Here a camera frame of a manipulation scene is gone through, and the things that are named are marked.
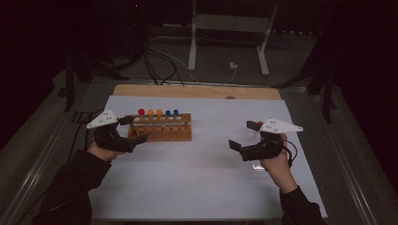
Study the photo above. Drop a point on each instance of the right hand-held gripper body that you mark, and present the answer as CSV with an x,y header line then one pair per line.
x,y
278,125

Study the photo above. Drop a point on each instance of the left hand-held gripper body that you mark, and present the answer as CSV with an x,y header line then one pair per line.
x,y
104,120

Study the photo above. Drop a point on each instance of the red capped test tube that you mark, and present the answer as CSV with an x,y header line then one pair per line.
x,y
141,111
260,123

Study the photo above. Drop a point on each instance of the orange capped test tube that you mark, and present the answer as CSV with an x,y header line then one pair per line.
x,y
159,112
150,112

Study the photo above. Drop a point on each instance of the wooden test tube rack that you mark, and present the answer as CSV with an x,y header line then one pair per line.
x,y
175,135

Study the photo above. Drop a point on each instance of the person's left hand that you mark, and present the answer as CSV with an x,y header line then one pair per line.
x,y
103,153

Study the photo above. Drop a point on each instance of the person's right hand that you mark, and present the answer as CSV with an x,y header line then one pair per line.
x,y
280,172

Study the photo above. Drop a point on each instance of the white table mat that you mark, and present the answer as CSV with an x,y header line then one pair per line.
x,y
200,181

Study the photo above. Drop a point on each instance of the black stand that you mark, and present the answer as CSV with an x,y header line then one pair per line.
x,y
327,93
69,84

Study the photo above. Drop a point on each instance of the white plug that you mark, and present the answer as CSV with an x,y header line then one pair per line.
x,y
233,65

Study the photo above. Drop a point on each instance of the white metal stand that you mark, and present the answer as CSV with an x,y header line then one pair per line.
x,y
192,47

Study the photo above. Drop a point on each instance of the black floor bracket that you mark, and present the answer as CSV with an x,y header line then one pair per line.
x,y
79,117

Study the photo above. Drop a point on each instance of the metal frame rail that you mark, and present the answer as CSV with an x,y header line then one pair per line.
x,y
344,162
36,171

